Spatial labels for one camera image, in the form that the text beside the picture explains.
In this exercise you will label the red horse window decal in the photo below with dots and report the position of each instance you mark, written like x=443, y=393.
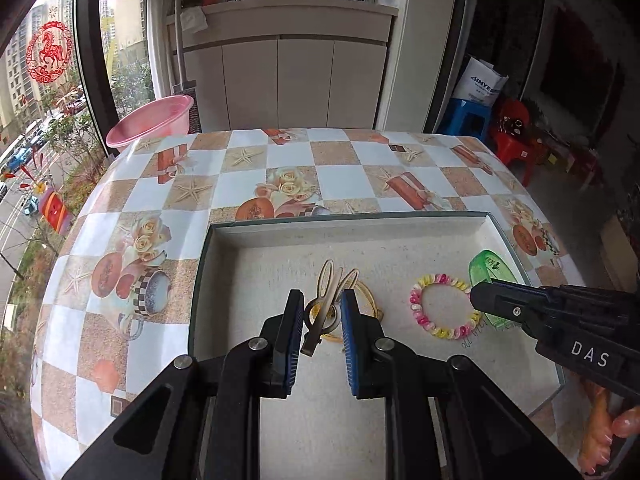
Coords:
x=50, y=52

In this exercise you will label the red plastic chair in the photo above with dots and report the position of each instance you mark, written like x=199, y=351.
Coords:
x=520, y=150

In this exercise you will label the checkered printed tablecloth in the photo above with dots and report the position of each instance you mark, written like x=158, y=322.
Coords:
x=330, y=180

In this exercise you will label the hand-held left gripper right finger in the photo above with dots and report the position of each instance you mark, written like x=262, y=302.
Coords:
x=350, y=345

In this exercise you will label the white printed bag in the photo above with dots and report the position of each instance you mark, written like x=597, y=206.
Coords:
x=477, y=85

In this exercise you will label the white cabinet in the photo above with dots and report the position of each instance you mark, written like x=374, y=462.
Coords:
x=300, y=85

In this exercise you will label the black object on chair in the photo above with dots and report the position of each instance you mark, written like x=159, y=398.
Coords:
x=515, y=125

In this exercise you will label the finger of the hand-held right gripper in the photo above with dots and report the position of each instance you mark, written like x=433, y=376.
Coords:
x=500, y=305

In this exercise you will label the pink plastic basin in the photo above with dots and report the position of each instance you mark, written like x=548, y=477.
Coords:
x=150, y=125

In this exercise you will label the dark wall panel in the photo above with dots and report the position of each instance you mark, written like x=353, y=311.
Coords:
x=575, y=75

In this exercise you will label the person's right hand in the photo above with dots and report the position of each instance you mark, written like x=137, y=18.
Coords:
x=625, y=420

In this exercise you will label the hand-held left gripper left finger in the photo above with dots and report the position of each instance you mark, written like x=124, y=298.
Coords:
x=295, y=340

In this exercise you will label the white cloth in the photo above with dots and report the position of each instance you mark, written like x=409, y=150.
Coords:
x=194, y=20

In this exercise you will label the blue plastic stool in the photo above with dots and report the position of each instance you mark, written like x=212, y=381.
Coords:
x=462, y=110

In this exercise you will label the grey-green shallow tray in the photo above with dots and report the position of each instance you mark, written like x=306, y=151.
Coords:
x=280, y=270

